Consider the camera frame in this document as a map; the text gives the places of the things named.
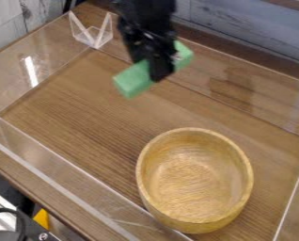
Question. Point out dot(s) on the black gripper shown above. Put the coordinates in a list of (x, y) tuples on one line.
[(144, 23)]

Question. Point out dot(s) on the green rectangular block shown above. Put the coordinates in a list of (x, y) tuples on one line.
[(132, 81)]

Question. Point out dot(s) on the brown wooden bowl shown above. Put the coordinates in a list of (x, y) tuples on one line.
[(195, 179)]

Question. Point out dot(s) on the yellow black device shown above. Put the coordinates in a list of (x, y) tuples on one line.
[(35, 226)]

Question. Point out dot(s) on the clear acrylic corner bracket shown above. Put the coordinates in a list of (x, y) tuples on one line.
[(92, 36)]

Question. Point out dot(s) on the clear acrylic front wall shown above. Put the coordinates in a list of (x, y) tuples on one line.
[(78, 198)]

